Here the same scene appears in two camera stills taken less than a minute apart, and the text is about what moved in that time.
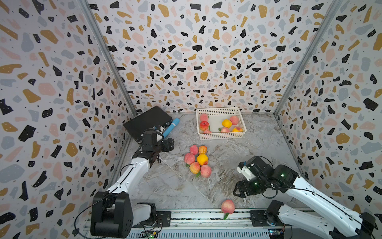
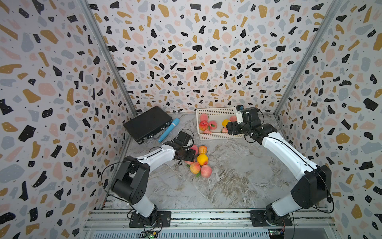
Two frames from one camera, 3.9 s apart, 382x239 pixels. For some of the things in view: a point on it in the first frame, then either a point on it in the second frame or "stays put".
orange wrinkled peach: [202, 149] stays put
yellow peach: [227, 123] stays put
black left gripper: [167, 144] -> [191, 155]
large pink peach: [228, 206] -> [213, 125]
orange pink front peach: [194, 167] stays put
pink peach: [234, 119] stays put
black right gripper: [243, 188] -> [234, 131]
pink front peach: [206, 171] stays put
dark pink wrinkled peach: [194, 149] stays put
